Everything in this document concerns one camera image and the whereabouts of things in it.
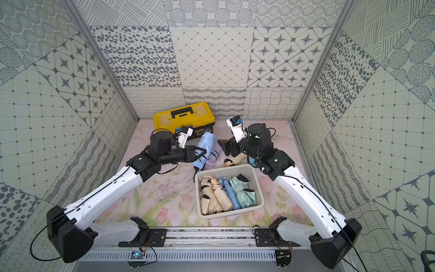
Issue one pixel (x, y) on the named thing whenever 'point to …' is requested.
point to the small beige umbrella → (225, 202)
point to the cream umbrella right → (241, 158)
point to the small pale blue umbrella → (206, 141)
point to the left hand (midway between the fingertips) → (204, 147)
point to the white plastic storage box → (226, 190)
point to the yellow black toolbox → (199, 117)
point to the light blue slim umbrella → (235, 202)
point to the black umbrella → (196, 169)
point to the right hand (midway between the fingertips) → (227, 139)
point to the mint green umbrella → (246, 198)
